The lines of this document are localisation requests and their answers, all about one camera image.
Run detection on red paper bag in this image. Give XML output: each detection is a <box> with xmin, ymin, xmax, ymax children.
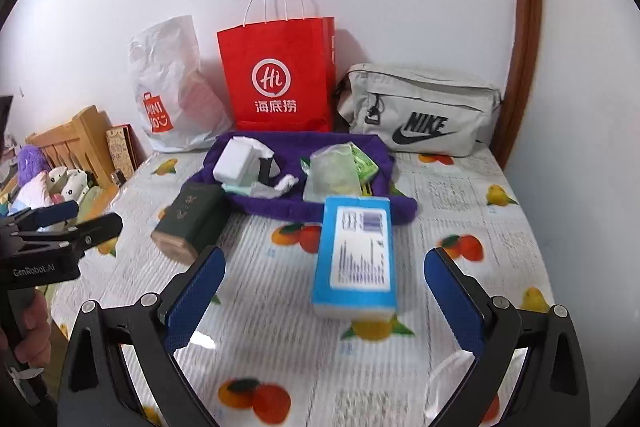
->
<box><xmin>216</xmin><ymin>0</ymin><xmax>336</xmax><ymax>134</ymax></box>

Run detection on green pocket tissue packet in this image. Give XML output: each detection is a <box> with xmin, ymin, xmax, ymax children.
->
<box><xmin>302</xmin><ymin>144</ymin><xmax>379</xmax><ymax>204</ymax></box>

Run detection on person's left hand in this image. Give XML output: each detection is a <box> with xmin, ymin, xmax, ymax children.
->
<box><xmin>20</xmin><ymin>290</ymin><xmax>52</xmax><ymax>361</ymax></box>

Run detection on dark box with gold ends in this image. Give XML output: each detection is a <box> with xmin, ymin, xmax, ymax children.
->
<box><xmin>151</xmin><ymin>182</ymin><xmax>229</xmax><ymax>264</ymax></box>

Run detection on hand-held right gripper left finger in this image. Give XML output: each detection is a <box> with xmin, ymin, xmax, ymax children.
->
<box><xmin>57</xmin><ymin>245</ymin><xmax>227</xmax><ymax>427</ymax></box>

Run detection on wooden door frame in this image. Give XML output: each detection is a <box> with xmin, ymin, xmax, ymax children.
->
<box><xmin>501</xmin><ymin>0</ymin><xmax>544</xmax><ymax>171</ymax></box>

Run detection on purple cloth basket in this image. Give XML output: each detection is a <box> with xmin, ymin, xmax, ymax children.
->
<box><xmin>187</xmin><ymin>130</ymin><xmax>419</xmax><ymax>224</ymax></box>

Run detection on white plastic shopping bag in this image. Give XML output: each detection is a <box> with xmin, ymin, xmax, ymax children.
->
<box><xmin>128</xmin><ymin>15</ymin><xmax>234</xmax><ymax>154</ymax></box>

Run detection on white cloth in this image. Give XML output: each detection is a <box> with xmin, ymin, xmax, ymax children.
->
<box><xmin>212</xmin><ymin>136</ymin><xmax>274</xmax><ymax>188</ymax></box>

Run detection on purple plush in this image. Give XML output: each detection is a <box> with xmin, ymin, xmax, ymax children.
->
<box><xmin>16</xmin><ymin>144</ymin><xmax>49</xmax><ymax>188</ymax></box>

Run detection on white tissue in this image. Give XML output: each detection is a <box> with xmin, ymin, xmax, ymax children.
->
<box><xmin>249</xmin><ymin>174</ymin><xmax>299</xmax><ymax>200</ymax></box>

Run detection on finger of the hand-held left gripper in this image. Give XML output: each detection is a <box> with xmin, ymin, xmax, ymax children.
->
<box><xmin>10</xmin><ymin>212</ymin><xmax>124</xmax><ymax>258</ymax></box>
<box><xmin>0</xmin><ymin>200</ymin><xmax>81</xmax><ymax>234</ymax></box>

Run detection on fruit printed tablecloth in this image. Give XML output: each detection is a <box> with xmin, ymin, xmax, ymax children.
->
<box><xmin>50</xmin><ymin>149</ymin><xmax>556</xmax><ymax>427</ymax></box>

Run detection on mint green cloth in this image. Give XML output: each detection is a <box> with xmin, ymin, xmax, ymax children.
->
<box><xmin>221</xmin><ymin>181</ymin><xmax>262</xmax><ymax>196</ymax></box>

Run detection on grey waist bag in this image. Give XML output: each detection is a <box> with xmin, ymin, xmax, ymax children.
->
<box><xmin>335</xmin><ymin>62</ymin><xmax>503</xmax><ymax>158</ymax></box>

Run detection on blue tissue pack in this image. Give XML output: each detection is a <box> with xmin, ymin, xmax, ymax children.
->
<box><xmin>310</xmin><ymin>195</ymin><xmax>399</xmax><ymax>321</ymax></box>

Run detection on plush toys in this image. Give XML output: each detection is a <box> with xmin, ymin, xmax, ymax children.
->
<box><xmin>46</xmin><ymin>166</ymin><xmax>92</xmax><ymax>208</ymax></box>

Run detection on patterned book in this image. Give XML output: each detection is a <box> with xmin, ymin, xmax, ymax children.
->
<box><xmin>104</xmin><ymin>124</ymin><xmax>139</xmax><ymax>181</ymax></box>

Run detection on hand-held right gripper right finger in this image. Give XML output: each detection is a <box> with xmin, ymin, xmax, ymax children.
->
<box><xmin>424</xmin><ymin>246</ymin><xmax>591</xmax><ymax>427</ymax></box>

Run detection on dark flat object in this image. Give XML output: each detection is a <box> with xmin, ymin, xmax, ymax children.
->
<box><xmin>0</xmin><ymin>95</ymin><xmax>15</xmax><ymax>138</ymax></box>

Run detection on wooden headboard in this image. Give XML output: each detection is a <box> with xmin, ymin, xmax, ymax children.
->
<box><xmin>25</xmin><ymin>105</ymin><xmax>119</xmax><ymax>188</ymax></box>

